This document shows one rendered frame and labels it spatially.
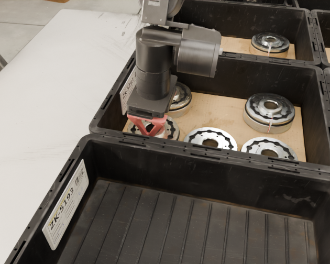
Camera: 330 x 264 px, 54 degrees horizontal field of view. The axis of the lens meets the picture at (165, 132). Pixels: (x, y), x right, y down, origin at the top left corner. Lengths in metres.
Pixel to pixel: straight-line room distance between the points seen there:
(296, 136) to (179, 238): 0.33
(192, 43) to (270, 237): 0.32
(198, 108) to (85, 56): 0.59
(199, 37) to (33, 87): 0.71
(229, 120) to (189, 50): 0.27
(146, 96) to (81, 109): 0.45
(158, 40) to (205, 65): 0.08
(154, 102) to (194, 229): 0.21
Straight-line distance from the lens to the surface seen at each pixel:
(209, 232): 0.54
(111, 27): 1.40
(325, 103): 0.65
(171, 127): 0.64
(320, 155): 0.60
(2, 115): 1.02
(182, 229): 0.54
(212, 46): 0.48
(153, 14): 0.48
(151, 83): 0.52
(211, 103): 0.75
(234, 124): 0.71
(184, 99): 0.71
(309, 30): 0.90
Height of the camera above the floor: 1.29
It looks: 43 degrees down
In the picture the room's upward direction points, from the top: straight up
